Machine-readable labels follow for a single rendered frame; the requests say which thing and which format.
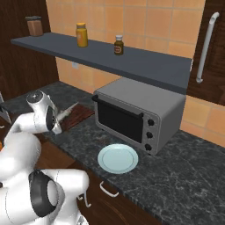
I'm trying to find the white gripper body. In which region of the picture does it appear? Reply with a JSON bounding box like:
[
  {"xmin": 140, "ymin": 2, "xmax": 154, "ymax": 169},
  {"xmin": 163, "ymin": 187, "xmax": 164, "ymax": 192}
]
[{"xmin": 51, "ymin": 120, "xmax": 63, "ymax": 136}]

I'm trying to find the grey knife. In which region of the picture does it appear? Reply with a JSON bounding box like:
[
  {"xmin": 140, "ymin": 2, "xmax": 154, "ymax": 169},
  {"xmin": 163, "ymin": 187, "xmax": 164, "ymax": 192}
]
[{"xmin": 56, "ymin": 102, "xmax": 80, "ymax": 121}]

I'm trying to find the dark wooden cutting board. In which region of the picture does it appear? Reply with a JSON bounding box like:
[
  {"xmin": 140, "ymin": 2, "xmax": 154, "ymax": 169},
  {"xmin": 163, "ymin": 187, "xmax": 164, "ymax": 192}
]
[{"xmin": 59, "ymin": 104, "xmax": 96, "ymax": 133}]

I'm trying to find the open wooden drawer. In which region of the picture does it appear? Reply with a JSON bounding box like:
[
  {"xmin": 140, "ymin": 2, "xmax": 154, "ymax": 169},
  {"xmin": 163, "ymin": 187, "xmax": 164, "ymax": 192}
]
[{"xmin": 35, "ymin": 140, "xmax": 77, "ymax": 171}]

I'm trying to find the pale blue plate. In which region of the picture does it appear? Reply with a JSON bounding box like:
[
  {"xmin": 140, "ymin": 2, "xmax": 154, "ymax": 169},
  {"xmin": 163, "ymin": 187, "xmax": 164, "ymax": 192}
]
[{"xmin": 97, "ymin": 143, "xmax": 139, "ymax": 175}]

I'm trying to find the dark wooden drawer front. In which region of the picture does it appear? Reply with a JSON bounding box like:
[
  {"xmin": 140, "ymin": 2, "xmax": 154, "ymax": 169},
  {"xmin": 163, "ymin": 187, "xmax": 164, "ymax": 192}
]
[{"xmin": 74, "ymin": 163, "xmax": 165, "ymax": 225}]

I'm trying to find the dark wooden tall cupboard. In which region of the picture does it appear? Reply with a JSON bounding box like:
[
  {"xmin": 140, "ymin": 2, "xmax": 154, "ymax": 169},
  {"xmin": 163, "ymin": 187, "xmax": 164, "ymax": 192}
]
[{"xmin": 0, "ymin": 0, "xmax": 60, "ymax": 102}]

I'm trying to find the yellow bottle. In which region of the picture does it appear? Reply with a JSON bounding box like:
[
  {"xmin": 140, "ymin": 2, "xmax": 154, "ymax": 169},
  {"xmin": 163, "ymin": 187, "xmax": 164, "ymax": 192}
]
[{"xmin": 76, "ymin": 22, "xmax": 90, "ymax": 48}]

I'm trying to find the small brown bottle white cap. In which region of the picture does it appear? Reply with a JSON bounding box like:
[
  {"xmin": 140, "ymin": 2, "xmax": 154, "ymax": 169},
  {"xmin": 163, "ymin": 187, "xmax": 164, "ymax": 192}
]
[{"xmin": 113, "ymin": 34, "xmax": 125, "ymax": 56}]

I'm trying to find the brown jar with dark lid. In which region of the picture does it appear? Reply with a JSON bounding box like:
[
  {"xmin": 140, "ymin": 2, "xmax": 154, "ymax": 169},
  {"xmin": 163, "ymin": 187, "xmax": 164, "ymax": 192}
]
[{"xmin": 25, "ymin": 15, "xmax": 45, "ymax": 38}]

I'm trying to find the grey toaster oven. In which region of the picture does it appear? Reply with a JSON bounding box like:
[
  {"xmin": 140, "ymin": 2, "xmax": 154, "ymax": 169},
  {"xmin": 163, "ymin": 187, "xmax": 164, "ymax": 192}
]
[{"xmin": 91, "ymin": 76, "xmax": 187, "ymax": 156}]

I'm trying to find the dark wooden cupboard door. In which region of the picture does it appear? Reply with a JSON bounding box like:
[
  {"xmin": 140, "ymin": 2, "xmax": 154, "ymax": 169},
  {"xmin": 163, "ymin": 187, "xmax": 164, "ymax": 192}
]
[{"xmin": 186, "ymin": 0, "xmax": 225, "ymax": 106}]

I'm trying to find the black toaster oven handle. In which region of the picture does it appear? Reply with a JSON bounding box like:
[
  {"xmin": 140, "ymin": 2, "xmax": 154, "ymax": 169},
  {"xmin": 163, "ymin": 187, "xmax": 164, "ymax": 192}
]
[{"xmin": 91, "ymin": 94, "xmax": 145, "ymax": 119}]

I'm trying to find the white drawer handle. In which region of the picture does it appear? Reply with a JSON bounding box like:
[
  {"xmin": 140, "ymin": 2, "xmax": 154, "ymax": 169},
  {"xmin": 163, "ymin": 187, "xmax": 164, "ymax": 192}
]
[
  {"xmin": 98, "ymin": 180, "xmax": 120, "ymax": 198},
  {"xmin": 76, "ymin": 192, "xmax": 92, "ymax": 208}
]

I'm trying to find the dark grey wall shelf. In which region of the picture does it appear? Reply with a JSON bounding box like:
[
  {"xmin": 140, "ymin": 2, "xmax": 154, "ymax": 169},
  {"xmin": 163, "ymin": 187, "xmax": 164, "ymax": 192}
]
[{"xmin": 11, "ymin": 32, "xmax": 193, "ymax": 96}]

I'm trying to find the long white cupboard handle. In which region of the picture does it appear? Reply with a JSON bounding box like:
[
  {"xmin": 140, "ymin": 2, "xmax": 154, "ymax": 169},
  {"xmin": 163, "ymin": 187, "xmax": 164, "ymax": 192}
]
[{"xmin": 195, "ymin": 11, "xmax": 221, "ymax": 84}]

